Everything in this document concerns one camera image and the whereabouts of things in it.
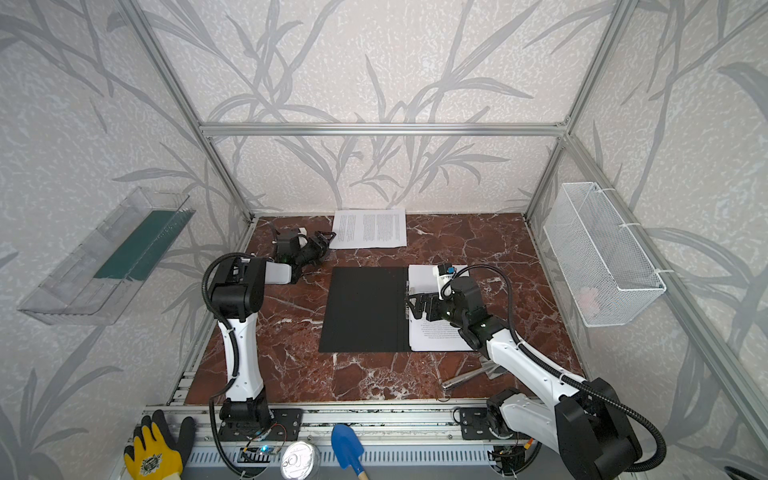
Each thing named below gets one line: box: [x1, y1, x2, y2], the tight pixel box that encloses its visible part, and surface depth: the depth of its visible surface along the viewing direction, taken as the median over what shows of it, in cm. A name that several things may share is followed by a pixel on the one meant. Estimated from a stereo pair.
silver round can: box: [280, 441, 322, 480], surface depth 66 cm
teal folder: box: [318, 267, 411, 352], surface depth 94 cm
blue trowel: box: [331, 424, 364, 476], surface depth 72 cm
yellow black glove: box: [123, 409, 196, 480], surface depth 70 cm
